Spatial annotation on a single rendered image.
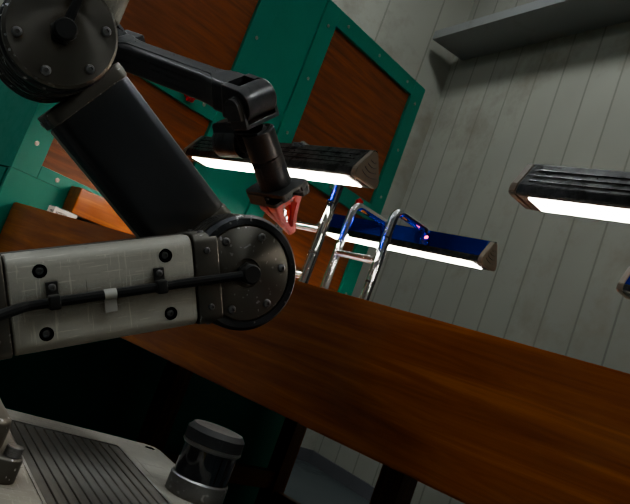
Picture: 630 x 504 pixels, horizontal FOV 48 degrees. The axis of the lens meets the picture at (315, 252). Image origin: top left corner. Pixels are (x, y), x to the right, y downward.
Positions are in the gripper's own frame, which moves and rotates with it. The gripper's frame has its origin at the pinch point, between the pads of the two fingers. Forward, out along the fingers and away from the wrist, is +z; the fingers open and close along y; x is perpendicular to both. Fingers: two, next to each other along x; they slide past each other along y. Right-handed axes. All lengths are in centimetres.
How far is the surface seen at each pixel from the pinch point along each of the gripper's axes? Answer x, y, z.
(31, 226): 20, 68, -1
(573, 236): -213, 65, 139
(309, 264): -21.5, 26.3, 26.8
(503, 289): -194, 97, 167
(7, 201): 18, 82, -5
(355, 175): -23.3, 4.4, 1.4
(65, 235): 20, 51, -2
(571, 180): -26.7, -40.7, -0.4
